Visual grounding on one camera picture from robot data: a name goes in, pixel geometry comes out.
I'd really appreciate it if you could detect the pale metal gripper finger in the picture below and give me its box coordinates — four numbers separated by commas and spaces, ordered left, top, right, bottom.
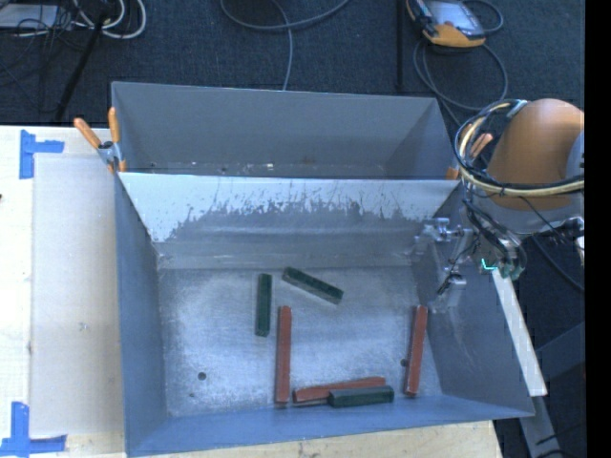
433, 269, 470, 314
412, 217, 465, 258

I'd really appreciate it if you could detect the red-brown flat block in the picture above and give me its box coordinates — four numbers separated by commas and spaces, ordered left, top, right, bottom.
291, 376, 387, 406
403, 304, 430, 398
273, 305, 293, 406

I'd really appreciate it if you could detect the dark green flat block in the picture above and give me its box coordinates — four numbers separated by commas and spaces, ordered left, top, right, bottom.
281, 266, 345, 305
254, 273, 274, 338
327, 385, 395, 409

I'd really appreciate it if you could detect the grey metal bin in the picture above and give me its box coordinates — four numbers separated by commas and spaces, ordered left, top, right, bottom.
110, 81, 549, 458

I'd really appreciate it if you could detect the pale wood board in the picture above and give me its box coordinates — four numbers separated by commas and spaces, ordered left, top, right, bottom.
27, 152, 126, 443

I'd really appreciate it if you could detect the black cylinder on white bracket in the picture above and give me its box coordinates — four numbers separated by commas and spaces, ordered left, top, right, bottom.
556, 216, 585, 261

